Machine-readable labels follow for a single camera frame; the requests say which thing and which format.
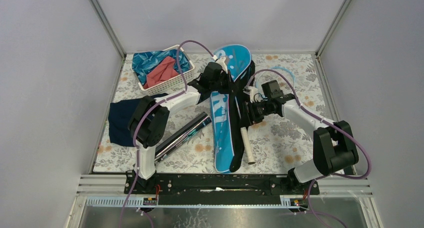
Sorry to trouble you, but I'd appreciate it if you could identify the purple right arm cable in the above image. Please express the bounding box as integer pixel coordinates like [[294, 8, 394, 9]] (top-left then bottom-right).
[[245, 69, 373, 180]]

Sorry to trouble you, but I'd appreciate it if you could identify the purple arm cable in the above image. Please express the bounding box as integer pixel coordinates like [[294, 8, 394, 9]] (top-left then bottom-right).
[[245, 69, 373, 180], [118, 39, 216, 228]]

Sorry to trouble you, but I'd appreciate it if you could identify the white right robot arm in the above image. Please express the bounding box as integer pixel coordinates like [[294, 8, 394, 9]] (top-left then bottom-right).
[[242, 80, 359, 194]]

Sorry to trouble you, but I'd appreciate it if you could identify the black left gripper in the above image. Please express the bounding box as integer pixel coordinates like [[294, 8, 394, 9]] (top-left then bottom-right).
[[209, 69, 238, 95]]

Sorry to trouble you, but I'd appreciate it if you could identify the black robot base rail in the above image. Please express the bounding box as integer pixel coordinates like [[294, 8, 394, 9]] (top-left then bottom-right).
[[123, 170, 320, 206]]

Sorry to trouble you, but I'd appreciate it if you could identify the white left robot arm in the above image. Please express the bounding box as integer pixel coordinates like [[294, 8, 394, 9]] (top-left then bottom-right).
[[128, 61, 234, 194]]

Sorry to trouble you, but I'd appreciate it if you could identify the salmon pink towel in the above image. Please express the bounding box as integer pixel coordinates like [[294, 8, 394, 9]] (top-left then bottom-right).
[[143, 56, 179, 89]]

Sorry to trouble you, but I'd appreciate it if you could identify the navy blue cloth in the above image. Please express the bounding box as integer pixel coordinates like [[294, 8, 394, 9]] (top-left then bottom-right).
[[108, 93, 170, 148]]

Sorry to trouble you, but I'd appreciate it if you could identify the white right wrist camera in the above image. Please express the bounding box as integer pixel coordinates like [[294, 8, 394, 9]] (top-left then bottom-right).
[[243, 86, 259, 103]]

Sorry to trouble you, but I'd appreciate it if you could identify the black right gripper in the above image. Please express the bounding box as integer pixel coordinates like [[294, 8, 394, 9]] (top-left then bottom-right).
[[237, 98, 272, 128]]

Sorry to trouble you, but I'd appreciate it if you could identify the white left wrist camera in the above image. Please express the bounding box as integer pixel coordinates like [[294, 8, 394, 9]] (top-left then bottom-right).
[[212, 55, 228, 73]]

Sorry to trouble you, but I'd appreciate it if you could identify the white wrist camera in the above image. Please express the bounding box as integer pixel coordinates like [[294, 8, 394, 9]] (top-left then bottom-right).
[[212, 55, 228, 73], [243, 86, 259, 103]]

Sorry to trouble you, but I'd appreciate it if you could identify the blue racket cover bag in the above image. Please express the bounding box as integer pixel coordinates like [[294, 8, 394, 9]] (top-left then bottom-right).
[[210, 44, 255, 174]]

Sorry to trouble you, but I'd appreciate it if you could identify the black shuttlecock tube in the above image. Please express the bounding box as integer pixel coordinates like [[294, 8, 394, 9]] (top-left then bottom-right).
[[154, 112, 212, 164]]

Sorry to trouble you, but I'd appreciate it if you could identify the teal leaf-patterned cloth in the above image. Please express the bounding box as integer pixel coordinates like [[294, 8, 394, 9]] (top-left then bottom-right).
[[132, 49, 191, 87]]

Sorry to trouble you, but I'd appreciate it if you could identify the white perforated plastic basket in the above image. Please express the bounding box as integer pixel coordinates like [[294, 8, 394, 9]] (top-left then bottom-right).
[[132, 44, 195, 96]]

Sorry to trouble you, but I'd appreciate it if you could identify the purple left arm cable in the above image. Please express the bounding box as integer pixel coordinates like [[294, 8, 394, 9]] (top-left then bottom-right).
[[118, 39, 216, 228]]

